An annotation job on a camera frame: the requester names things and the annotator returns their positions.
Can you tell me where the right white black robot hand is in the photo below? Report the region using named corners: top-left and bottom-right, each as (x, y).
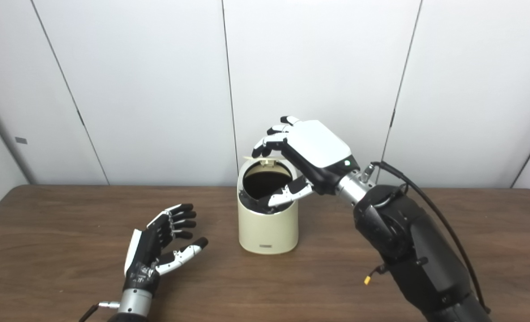
top-left (252, 116), bottom-right (360, 208)

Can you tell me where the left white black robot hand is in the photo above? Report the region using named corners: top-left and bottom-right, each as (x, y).
top-left (122, 203), bottom-right (209, 295)

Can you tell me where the round cream bin lid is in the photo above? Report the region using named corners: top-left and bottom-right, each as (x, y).
top-left (244, 154), bottom-right (288, 167)

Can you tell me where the cream-colored bin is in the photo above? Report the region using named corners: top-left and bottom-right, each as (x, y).
top-left (237, 157), bottom-right (299, 255)

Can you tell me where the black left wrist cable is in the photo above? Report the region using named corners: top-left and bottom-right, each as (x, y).
top-left (78, 301), bottom-right (120, 322)

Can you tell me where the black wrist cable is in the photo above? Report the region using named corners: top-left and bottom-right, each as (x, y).
top-left (78, 301), bottom-right (120, 322)
top-left (361, 161), bottom-right (492, 314)

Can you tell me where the small yellow wire connector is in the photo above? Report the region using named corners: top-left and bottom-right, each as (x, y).
top-left (364, 264), bottom-right (389, 285)

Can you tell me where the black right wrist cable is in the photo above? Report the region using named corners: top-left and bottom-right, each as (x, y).
top-left (361, 161), bottom-right (492, 314)

